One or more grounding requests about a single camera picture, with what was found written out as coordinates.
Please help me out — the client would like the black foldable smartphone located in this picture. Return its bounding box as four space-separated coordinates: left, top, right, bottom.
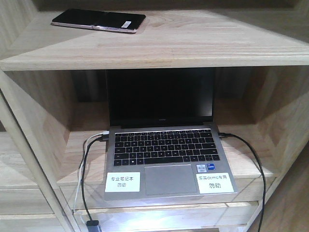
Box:
51 9 146 33

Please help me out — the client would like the grey laptop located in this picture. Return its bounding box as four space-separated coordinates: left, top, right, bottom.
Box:
104 68 237 201

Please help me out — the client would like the light wooden shelf unit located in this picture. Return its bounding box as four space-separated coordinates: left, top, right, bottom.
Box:
0 0 309 232

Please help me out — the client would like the grey usb hub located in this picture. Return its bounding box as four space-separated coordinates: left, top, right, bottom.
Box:
86 220 102 232

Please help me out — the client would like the white laptop cable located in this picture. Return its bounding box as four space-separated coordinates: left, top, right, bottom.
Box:
72 131 110 218

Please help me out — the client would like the black laptop cable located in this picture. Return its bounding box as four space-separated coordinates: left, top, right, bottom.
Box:
218 132 266 232

